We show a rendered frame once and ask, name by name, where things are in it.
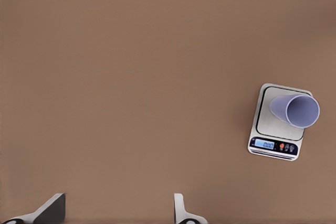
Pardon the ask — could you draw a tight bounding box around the silver digital kitchen scale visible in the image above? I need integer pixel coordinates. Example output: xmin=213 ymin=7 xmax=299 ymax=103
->
xmin=247 ymin=83 xmax=314 ymax=161

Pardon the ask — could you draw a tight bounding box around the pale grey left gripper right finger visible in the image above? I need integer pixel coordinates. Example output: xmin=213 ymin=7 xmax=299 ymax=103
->
xmin=173 ymin=193 xmax=208 ymax=224

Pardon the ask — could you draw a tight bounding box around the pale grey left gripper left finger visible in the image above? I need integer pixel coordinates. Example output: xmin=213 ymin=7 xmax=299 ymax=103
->
xmin=0 ymin=193 xmax=66 ymax=224

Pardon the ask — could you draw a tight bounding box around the lavender plastic cup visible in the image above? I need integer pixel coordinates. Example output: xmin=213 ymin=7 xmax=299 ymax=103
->
xmin=269 ymin=94 xmax=320 ymax=130

